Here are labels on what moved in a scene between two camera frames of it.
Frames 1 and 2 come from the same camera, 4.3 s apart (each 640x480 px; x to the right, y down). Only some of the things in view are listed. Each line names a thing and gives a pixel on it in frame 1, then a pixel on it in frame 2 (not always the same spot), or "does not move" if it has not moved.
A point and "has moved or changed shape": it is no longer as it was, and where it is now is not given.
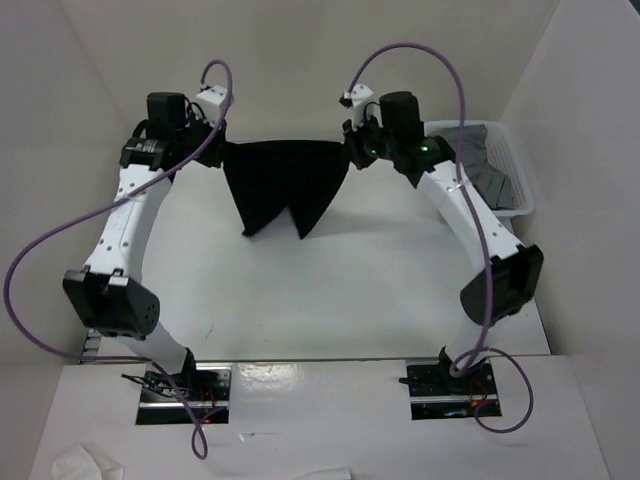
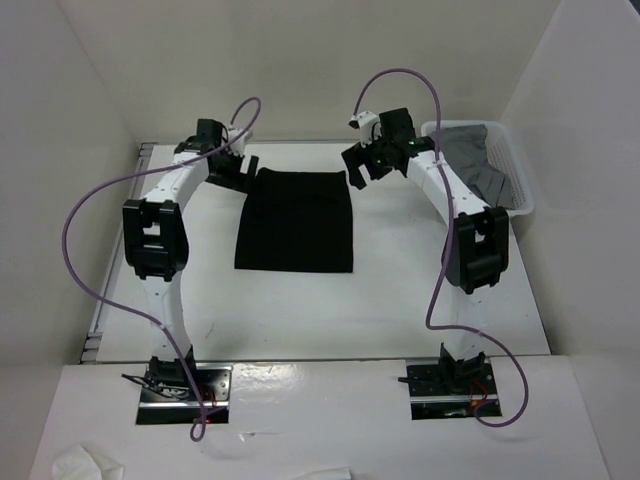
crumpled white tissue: x=77 y=463 does not move
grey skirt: x=493 y=186 does not move
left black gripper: x=215 y=157 → x=239 y=181
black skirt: x=267 y=178 has moved or changed shape
